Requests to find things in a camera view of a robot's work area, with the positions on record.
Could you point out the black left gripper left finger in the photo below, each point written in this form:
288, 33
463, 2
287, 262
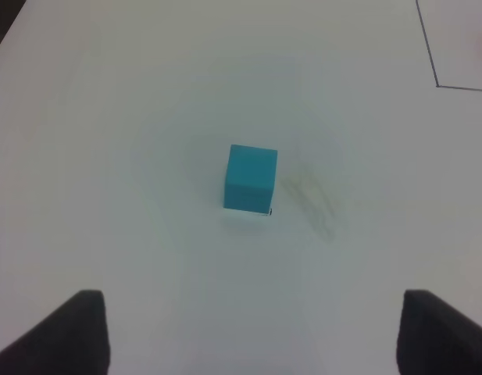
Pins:
74, 339

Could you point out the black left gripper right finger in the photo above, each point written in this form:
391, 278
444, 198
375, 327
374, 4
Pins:
435, 338

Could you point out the blue cube block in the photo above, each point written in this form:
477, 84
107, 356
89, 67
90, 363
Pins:
250, 179

